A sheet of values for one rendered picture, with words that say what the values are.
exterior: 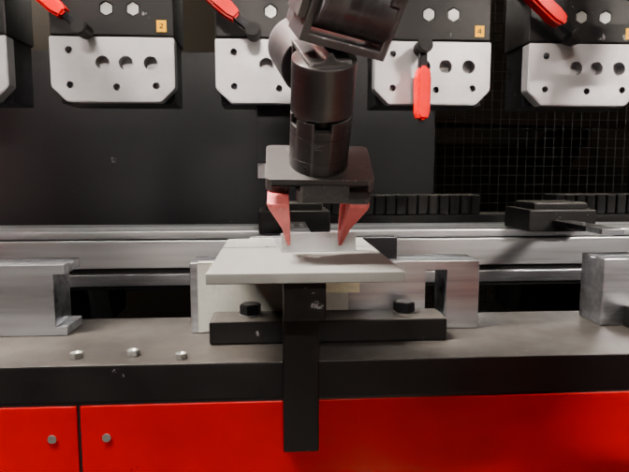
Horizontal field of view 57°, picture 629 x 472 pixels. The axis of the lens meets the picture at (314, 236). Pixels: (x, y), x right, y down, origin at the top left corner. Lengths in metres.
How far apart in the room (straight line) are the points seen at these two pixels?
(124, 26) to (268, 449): 0.54
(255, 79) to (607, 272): 0.54
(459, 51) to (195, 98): 0.68
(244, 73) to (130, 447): 0.46
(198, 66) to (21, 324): 0.70
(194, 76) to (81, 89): 0.56
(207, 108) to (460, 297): 0.73
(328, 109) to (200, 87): 0.82
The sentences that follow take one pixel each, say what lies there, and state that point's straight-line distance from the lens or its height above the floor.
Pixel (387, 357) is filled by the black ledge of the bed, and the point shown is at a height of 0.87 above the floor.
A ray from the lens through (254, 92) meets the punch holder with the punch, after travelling 0.76.
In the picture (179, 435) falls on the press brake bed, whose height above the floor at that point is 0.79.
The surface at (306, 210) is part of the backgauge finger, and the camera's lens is 0.98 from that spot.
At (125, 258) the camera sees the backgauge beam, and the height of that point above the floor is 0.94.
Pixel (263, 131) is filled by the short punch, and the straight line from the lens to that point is 0.79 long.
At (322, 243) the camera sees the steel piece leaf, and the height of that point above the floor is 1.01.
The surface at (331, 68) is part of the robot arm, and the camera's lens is 0.50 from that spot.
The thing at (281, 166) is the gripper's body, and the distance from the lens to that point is 0.56.
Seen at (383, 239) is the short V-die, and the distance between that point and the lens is 0.80.
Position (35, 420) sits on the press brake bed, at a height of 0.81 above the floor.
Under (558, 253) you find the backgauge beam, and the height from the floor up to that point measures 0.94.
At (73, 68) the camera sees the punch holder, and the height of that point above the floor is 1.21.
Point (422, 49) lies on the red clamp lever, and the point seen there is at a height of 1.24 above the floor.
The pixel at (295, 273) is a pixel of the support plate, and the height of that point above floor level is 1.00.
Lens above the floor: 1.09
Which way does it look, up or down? 7 degrees down
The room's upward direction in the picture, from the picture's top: straight up
